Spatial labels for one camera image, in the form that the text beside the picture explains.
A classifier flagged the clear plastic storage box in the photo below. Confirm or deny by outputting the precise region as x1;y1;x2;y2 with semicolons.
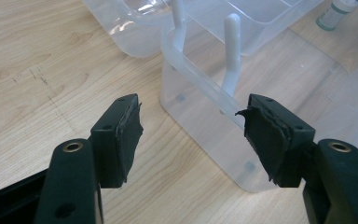
82;0;358;194

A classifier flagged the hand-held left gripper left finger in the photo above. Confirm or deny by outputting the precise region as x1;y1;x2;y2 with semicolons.
34;92;145;224

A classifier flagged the small white-capped bottle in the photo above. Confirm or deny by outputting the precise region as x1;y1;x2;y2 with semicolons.
315;0;358;32

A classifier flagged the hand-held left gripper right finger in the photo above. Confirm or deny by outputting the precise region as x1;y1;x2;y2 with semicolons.
235;92;358;224

